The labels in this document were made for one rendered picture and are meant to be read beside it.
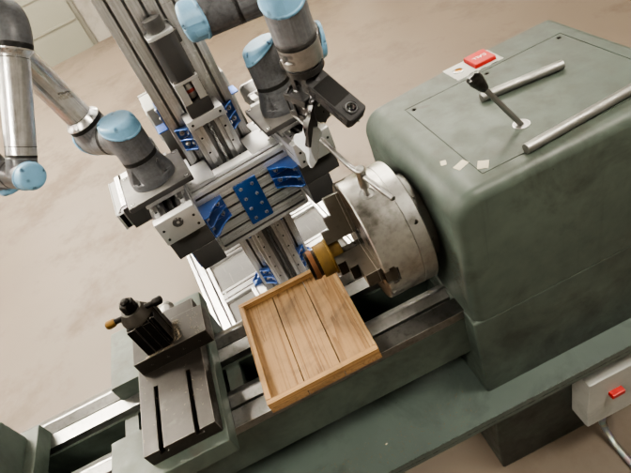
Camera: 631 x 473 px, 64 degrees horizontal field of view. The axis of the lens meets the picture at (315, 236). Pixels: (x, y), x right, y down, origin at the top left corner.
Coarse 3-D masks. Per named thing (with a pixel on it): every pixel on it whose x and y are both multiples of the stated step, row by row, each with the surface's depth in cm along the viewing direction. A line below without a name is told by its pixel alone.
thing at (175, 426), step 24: (168, 312) 146; (192, 360) 130; (144, 384) 130; (168, 384) 127; (192, 384) 124; (144, 408) 124; (168, 408) 122; (192, 408) 121; (216, 408) 120; (144, 432) 119; (168, 432) 117; (192, 432) 115; (216, 432) 117; (144, 456) 114; (168, 456) 117
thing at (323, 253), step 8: (336, 240) 123; (312, 248) 123; (320, 248) 121; (328, 248) 120; (336, 248) 122; (304, 256) 122; (312, 256) 121; (320, 256) 120; (328, 256) 120; (312, 264) 120; (320, 264) 120; (328, 264) 120; (336, 264) 120; (312, 272) 121; (320, 272) 121; (328, 272) 121
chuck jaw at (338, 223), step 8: (336, 192) 121; (328, 200) 121; (336, 200) 121; (328, 208) 121; (336, 208) 121; (344, 208) 121; (328, 216) 123; (336, 216) 121; (344, 216) 122; (328, 224) 121; (336, 224) 122; (344, 224) 122; (352, 224) 122; (328, 232) 122; (336, 232) 122; (344, 232) 122; (352, 232) 122; (328, 240) 122
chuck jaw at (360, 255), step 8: (352, 248) 121; (360, 248) 120; (336, 256) 121; (344, 256) 120; (352, 256) 119; (360, 256) 118; (368, 256) 117; (344, 264) 119; (352, 264) 117; (360, 264) 116; (368, 264) 115; (376, 264) 114; (344, 272) 120; (352, 272) 117; (360, 272) 118; (368, 272) 113; (376, 272) 113; (392, 272) 113; (368, 280) 114; (376, 280) 114; (392, 280) 114
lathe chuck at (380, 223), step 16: (352, 176) 119; (352, 192) 113; (352, 208) 111; (368, 208) 110; (384, 208) 110; (368, 224) 109; (384, 224) 109; (400, 224) 109; (368, 240) 111; (384, 240) 109; (400, 240) 109; (384, 256) 110; (400, 256) 110; (416, 256) 111; (384, 272) 111; (400, 272) 112; (416, 272) 114; (384, 288) 125; (400, 288) 117
